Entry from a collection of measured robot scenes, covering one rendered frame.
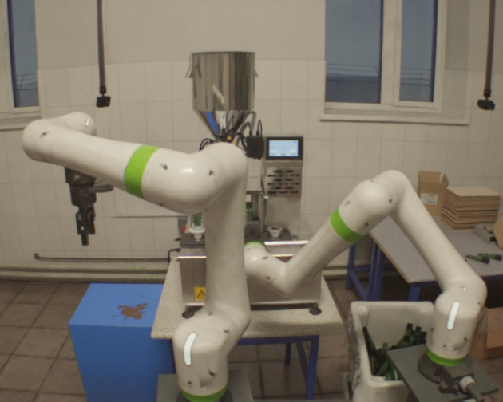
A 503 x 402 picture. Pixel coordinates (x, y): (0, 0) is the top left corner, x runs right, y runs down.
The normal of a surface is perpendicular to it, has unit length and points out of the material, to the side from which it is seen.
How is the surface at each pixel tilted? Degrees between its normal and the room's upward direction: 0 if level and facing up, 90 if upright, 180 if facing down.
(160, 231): 90
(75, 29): 90
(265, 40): 90
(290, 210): 90
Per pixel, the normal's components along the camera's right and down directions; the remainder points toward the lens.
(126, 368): 0.05, 0.31
